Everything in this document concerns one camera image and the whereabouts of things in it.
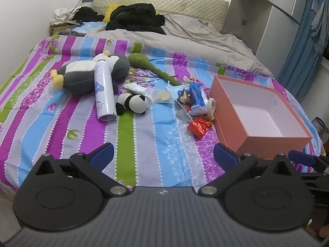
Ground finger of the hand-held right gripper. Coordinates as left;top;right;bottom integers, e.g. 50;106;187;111
288;150;329;168

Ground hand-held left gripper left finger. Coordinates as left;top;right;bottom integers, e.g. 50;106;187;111
33;142;131;198

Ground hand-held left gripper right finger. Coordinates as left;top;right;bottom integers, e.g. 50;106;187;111
199;143;297;196

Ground orange cardboard box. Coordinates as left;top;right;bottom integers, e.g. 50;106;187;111
209;75;313;159

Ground red foil packet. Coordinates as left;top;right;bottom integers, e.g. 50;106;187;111
187;117;214;140

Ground blue snack packet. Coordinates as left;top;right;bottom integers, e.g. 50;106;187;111
189;81;209;115

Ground dark red snack packet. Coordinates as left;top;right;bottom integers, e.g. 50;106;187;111
177;89;192;108

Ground white textured towel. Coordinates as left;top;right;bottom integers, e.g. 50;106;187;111
124;82;147;94

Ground clear bag with cookie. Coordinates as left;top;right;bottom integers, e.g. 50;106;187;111
146;87;173;105

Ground blue face mask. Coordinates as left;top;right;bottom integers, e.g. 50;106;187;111
166;81;191;101

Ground green massage hammer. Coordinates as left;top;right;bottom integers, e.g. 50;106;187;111
128;53;183;86

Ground beige fluffy toy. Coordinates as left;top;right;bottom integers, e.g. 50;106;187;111
207;98;217;120

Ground striped floral bedsheet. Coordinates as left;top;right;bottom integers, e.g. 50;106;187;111
0;35;323;204

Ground small panda plush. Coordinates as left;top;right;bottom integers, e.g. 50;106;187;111
115;93;150;115

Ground white spray can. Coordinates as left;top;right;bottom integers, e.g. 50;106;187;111
93;59;118;121

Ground grey white penguin plush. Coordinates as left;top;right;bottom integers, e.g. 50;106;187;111
50;51;130;96

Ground blue curtain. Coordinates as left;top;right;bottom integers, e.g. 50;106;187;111
276;0;329;101

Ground grey duvet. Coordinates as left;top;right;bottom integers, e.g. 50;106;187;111
85;14;274;78

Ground dark grey garment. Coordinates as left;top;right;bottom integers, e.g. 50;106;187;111
55;28;87;37

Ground hanging denim clothes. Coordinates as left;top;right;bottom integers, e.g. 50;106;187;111
310;0;329;57

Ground grey white wardrobe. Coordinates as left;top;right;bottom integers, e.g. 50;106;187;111
222;0;309;77

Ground brown cardboard box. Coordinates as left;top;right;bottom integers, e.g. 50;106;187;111
49;21;85;37

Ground black garment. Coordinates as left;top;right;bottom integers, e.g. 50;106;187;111
71;6;105;22

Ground black clothes pile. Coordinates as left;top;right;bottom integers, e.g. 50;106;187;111
105;3;167;35

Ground yellow pillow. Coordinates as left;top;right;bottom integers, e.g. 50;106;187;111
103;4;120;22

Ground white crumpled cloth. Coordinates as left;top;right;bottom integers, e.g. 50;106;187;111
53;7;75;21

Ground cream quilted headboard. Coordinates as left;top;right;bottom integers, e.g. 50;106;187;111
93;0;229;33

